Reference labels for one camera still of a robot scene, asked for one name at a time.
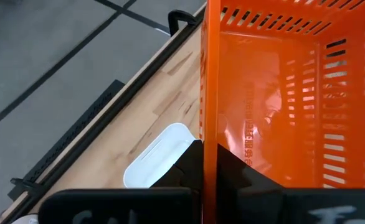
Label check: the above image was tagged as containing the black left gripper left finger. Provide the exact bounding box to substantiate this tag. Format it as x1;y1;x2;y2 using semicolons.
38;139;204;224

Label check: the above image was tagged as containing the black table edge rail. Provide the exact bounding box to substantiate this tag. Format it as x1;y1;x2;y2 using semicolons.
0;6;207;224

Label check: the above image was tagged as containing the black perforated strip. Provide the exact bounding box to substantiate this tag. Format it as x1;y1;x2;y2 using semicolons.
7;79;126;202

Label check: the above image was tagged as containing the orange slotted plastic basket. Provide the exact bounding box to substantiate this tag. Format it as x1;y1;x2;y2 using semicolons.
199;0;365;224

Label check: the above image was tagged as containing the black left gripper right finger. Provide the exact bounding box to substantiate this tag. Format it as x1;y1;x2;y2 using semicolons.
216;144;365;224

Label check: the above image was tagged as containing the black curved cable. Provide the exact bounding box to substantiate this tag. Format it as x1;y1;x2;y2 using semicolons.
167;9;199;37

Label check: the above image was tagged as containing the large white plastic bin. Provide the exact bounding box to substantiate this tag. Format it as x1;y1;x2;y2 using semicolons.
122;122;199;190

